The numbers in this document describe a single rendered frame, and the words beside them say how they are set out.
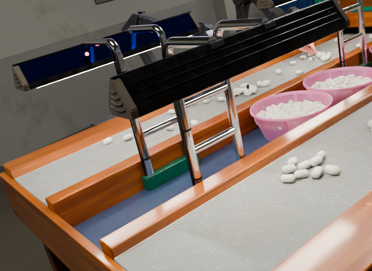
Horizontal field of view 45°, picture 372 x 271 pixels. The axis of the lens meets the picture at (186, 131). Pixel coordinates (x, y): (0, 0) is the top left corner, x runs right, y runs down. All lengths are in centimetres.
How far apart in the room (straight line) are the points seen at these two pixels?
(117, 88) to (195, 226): 38
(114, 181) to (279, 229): 54
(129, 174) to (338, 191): 59
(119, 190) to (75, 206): 14
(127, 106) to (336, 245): 43
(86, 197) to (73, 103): 277
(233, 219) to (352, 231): 25
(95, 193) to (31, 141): 262
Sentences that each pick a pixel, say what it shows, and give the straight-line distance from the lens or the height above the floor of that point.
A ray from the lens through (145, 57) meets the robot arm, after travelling 207.
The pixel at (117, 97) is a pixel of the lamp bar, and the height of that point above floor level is 108.
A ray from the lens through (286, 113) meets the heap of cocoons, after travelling 151.
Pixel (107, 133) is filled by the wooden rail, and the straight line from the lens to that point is 166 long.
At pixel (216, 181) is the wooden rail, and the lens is 108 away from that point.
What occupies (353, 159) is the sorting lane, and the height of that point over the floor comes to 74.
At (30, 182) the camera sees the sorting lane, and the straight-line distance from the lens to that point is 147.
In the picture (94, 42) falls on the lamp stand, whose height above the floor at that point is 111.
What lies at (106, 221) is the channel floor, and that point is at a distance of 123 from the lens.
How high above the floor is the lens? 126
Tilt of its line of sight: 20 degrees down
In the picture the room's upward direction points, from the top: 13 degrees counter-clockwise
